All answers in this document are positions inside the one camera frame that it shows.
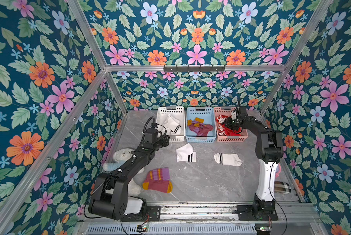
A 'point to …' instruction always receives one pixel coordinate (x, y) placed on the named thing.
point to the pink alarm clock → (278, 171)
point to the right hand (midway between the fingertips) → (229, 122)
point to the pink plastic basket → (219, 110)
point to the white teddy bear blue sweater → (135, 184)
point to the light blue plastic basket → (209, 115)
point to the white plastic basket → (178, 113)
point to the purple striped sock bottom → (203, 132)
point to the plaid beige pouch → (282, 187)
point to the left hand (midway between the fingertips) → (169, 135)
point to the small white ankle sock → (165, 124)
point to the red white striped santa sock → (221, 119)
